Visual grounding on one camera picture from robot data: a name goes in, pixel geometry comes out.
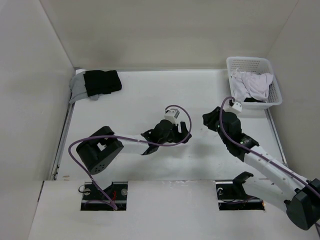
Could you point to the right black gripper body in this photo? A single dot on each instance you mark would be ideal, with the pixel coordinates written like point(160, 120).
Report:
point(219, 132)

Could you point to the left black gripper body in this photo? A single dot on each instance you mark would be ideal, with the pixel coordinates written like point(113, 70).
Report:
point(172, 136)

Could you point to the white tank top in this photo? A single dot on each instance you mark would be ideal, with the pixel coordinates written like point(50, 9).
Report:
point(250, 85)

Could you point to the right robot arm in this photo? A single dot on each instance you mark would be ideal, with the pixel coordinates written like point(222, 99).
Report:
point(293, 194)

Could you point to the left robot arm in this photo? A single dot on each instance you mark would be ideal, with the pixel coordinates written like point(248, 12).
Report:
point(99, 151)

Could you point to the folded black tank top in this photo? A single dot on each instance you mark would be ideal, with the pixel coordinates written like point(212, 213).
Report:
point(99, 82)

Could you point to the folded grey tank top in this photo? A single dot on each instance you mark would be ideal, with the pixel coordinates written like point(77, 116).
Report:
point(78, 89)

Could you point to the black garment in basket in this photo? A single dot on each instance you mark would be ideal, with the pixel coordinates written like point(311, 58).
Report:
point(253, 100)

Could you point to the white plastic basket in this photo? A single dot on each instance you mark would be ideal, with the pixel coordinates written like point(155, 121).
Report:
point(257, 65)

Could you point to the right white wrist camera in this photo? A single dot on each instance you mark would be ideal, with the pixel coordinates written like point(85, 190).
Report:
point(234, 107)

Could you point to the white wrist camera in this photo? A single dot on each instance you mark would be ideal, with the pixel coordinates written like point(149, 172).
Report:
point(172, 115)
point(234, 107)

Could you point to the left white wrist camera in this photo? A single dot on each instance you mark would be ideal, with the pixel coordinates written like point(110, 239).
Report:
point(172, 115)

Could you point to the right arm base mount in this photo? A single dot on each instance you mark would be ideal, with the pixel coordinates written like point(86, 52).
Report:
point(231, 195)

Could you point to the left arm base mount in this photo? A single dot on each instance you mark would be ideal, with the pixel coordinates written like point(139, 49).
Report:
point(93, 199)

